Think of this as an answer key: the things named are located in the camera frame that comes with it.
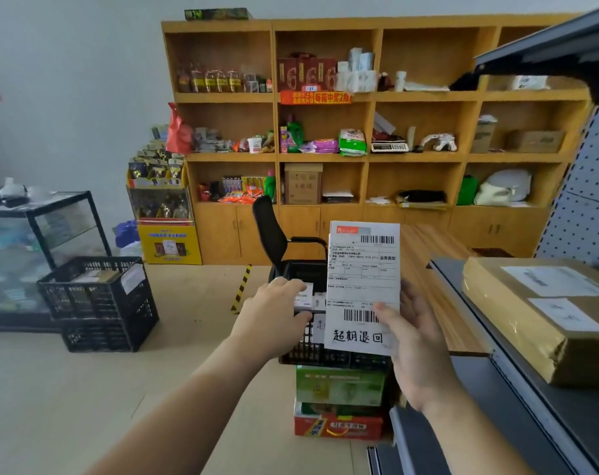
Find brown labelled parcel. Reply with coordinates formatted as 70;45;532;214
461;257;599;389

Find black mesh office chair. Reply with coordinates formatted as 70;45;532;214
252;195;329;278

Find white electronic scale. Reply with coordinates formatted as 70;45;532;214
371;111;410;154

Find wooden wall cabinet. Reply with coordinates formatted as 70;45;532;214
161;14;595;267

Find green red printed carton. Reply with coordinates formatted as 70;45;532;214
293;365;389;441

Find purple packets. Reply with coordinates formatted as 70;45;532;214
299;138;341;155

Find wooden desk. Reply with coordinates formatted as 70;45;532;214
400;224;493;357

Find black framed glass case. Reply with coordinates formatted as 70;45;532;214
0;191;113;333

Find green white bag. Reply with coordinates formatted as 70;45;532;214
338;128;369;158

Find tall green packet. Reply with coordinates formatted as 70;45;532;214
285;115;305;153

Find small flat cardboard carton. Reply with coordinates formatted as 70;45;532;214
506;129;566;154

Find blue bag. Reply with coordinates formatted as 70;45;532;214
113;220;141;248

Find person's left forearm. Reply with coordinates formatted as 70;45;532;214
83;336;270;475

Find black yellow bundle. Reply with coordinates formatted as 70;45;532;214
396;189;450;211

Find upright cardboard carton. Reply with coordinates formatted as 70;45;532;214
284;162;324;206

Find person's left hand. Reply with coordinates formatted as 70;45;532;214
229;276;314;362

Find grey metal pegboard shelf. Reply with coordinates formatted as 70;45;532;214
368;2;599;475

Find white figurine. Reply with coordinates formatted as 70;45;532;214
417;133;458;153

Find white cloth bag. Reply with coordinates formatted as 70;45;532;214
474;168;533;207

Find white printed box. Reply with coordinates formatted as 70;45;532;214
324;220;402;357

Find grey foil packets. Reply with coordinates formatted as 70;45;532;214
192;127;235;154

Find tall brown carton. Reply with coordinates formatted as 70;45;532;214
472;115;498;154

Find person's right hand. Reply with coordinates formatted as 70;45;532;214
373;279;464;414

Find pile of red snack packets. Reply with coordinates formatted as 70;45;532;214
198;175;266;205

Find black cloth item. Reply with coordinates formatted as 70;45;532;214
450;73;481;92

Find row of dark packaged jars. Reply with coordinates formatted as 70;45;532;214
176;63;274;94

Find white crumpled item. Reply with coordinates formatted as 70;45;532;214
507;75;549;91

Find red yellow banner strip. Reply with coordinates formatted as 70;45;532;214
279;90;353;106

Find yellow display stand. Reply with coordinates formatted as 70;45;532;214
126;139;204;267

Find stack of white paper rolls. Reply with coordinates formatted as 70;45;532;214
336;47;379;93

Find red gold gift carton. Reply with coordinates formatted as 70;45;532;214
277;56;338;92

